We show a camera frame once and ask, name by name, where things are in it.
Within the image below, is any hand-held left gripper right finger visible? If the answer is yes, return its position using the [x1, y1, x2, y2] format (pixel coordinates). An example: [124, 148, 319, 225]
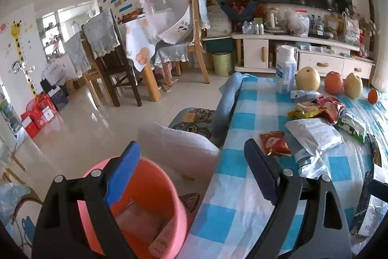
[244, 138, 354, 259]

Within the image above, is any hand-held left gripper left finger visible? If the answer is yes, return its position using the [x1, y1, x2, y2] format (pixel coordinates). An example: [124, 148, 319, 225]
[32, 141, 141, 259]

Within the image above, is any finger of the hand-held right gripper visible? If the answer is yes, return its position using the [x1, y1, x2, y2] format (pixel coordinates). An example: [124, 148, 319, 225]
[367, 178, 388, 203]

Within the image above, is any pink plastic bucket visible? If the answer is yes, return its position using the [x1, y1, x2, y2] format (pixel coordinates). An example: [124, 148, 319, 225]
[77, 157, 188, 259]

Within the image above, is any white blue plastic bag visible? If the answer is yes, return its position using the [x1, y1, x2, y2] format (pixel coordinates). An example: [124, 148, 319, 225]
[295, 148, 332, 179]

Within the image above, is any green white snack wrapper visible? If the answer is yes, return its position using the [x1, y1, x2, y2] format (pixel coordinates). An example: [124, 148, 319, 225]
[336, 110, 367, 144]

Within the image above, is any small red snack packet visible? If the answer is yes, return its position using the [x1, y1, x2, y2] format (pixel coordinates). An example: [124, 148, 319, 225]
[259, 131, 292, 157]

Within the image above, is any dark white printed packet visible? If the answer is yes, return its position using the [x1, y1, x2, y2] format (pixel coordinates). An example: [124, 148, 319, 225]
[350, 174, 387, 237]

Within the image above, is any dark flat packet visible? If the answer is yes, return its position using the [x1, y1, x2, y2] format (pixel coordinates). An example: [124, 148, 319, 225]
[367, 133, 383, 167]

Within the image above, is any blue white checked tablecloth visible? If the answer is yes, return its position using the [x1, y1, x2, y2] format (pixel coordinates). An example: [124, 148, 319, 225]
[179, 72, 388, 259]

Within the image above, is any white pillow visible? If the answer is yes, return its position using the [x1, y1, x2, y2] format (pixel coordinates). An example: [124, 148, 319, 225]
[138, 122, 220, 181]

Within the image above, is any white plastic mailing bag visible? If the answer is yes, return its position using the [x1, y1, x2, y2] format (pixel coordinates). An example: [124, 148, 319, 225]
[285, 117, 344, 156]

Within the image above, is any blue cloth cushion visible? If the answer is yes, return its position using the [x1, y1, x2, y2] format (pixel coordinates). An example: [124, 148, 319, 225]
[215, 72, 243, 145]

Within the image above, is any yellow snack wrapper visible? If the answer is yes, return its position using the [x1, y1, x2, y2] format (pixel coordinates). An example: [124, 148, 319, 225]
[287, 101, 329, 120]

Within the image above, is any pink paper packet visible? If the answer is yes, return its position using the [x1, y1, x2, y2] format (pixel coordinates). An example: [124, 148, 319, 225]
[148, 213, 179, 258]

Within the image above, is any owl print cushion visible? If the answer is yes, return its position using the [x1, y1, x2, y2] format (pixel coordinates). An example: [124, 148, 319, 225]
[168, 107, 217, 141]

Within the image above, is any silver blue wrapper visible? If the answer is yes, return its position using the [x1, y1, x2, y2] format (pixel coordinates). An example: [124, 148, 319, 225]
[290, 90, 323, 102]

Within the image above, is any red crumpled snack wrapper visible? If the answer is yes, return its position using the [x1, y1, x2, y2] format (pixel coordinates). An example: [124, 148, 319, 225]
[315, 97, 346, 124]

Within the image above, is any white bottle with blue label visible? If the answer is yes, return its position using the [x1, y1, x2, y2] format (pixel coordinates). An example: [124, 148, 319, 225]
[275, 45, 298, 94]

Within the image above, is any large yellow pear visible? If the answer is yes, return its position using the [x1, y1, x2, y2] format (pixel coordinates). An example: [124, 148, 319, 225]
[295, 66, 321, 92]

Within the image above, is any dark blue gift bag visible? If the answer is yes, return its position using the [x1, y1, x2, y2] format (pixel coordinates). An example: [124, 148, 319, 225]
[48, 86, 69, 111]

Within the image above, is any stack of red gift boxes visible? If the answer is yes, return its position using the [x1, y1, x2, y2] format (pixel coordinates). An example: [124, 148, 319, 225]
[21, 93, 58, 138]

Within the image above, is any small yellow pear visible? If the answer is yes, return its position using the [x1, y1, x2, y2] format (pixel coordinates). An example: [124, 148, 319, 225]
[344, 72, 363, 99]

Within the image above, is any green waste bin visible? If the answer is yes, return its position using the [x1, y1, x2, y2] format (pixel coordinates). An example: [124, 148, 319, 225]
[211, 52, 234, 76]

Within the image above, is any orange grapefruit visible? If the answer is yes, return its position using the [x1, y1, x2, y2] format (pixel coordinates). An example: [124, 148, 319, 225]
[324, 71, 344, 95]

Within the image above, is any white television cabinet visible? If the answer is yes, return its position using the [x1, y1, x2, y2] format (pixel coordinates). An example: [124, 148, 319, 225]
[232, 31, 376, 80]

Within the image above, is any dark wooden chair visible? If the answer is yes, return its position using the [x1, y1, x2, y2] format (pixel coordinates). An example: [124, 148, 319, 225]
[80, 8, 143, 108]

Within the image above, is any black bag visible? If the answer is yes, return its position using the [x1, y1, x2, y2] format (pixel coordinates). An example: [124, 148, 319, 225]
[40, 77, 55, 94]

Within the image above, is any white paper bag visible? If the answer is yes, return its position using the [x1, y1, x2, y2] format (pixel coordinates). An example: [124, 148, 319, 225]
[42, 62, 67, 84]

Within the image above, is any green storage crate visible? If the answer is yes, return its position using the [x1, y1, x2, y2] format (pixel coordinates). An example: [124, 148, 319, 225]
[204, 37, 235, 53]

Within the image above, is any light wooden chair with cover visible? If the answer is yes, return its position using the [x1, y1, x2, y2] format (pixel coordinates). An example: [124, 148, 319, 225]
[65, 31, 100, 92]

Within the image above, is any dining table with printed cloth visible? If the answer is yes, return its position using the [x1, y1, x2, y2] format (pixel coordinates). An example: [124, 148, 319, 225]
[117, 15, 194, 102]

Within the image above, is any clear plastic bag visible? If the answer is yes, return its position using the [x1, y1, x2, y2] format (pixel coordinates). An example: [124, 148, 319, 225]
[286, 8, 310, 37]

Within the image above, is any light wooden chair with towel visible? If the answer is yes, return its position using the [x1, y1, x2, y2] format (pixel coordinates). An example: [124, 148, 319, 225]
[154, 0, 211, 85]

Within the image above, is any white sack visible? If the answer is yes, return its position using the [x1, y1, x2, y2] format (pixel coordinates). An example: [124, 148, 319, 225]
[206, 6, 232, 38]

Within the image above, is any white display shelf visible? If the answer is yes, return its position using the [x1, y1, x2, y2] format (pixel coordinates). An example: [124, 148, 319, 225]
[36, 12, 61, 59]

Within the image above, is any shiny gift bag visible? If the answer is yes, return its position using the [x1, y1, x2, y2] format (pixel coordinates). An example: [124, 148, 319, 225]
[342, 12, 361, 45]

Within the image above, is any dark wrapped flower bouquet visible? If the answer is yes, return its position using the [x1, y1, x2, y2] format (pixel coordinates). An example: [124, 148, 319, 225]
[216, 0, 261, 24]

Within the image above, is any giraffe height chart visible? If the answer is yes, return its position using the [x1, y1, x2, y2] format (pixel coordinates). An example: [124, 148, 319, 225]
[10, 21, 38, 96]

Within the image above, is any white mesh food cover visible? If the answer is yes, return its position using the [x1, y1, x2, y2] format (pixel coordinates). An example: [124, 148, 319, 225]
[138, 0, 193, 44]

